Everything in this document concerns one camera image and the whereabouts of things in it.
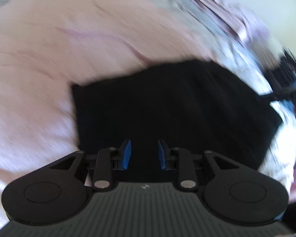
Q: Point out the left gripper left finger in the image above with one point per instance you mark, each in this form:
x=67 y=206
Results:
x=109 y=162

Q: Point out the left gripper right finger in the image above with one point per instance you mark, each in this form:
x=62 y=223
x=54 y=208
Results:
x=178 y=166

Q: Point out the black garment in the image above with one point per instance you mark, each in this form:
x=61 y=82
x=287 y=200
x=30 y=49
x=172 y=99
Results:
x=191 y=104

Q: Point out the pile of dark clothes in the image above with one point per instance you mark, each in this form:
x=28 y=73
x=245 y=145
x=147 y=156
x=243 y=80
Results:
x=282 y=80

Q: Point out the pink bed quilt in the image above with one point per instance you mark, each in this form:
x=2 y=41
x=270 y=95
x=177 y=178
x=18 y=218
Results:
x=45 y=45

